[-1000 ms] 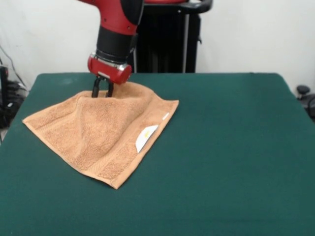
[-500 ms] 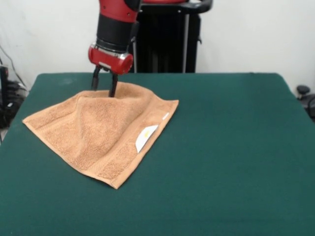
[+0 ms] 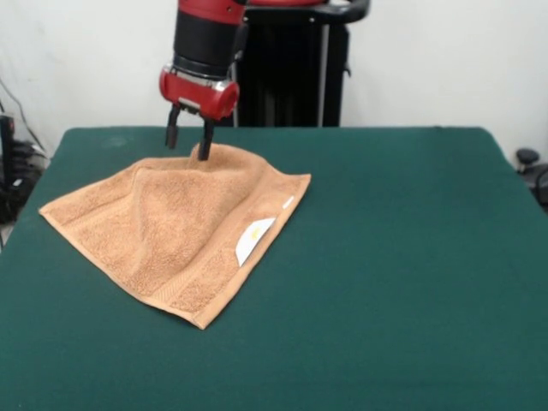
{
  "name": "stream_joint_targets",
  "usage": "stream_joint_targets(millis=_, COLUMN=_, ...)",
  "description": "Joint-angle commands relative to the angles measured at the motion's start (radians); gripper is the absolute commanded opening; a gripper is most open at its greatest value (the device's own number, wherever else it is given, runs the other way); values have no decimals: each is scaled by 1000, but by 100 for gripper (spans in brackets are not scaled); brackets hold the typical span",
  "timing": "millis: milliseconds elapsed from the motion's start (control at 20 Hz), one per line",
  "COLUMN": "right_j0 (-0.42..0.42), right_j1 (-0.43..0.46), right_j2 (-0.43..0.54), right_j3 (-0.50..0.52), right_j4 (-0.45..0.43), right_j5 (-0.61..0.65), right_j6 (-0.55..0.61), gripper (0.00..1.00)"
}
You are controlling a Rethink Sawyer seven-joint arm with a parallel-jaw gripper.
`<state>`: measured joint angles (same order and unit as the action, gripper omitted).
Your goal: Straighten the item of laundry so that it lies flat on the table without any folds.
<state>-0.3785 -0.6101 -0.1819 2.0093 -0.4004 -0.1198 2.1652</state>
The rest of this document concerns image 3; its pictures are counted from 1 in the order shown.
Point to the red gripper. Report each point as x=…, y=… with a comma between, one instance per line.
x=199, y=96

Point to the tan terry towel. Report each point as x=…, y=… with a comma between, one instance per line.
x=180, y=231

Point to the red robot base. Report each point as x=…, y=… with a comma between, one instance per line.
x=287, y=2

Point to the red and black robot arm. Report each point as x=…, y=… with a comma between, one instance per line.
x=207, y=34

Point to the black box with red light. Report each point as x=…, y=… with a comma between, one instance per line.
x=6, y=145

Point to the dark green table cloth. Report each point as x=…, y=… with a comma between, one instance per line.
x=428, y=299

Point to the black chair base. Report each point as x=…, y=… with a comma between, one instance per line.
x=527, y=156

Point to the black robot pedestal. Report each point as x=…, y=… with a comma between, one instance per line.
x=299, y=85

